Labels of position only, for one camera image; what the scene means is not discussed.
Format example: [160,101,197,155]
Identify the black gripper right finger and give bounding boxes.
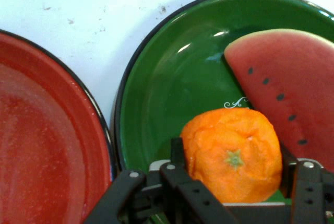
[278,142,334,224]

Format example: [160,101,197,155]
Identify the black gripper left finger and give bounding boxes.
[83,137,237,224]

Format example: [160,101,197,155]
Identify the orange toy mandarin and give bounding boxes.
[180,107,283,204]

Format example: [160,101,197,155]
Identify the toy watermelon slice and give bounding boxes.
[223,28,334,173]

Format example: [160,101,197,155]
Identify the green enamel plate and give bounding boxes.
[109,0,334,224]

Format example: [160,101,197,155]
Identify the red enamel plate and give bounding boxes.
[0,29,118,224]

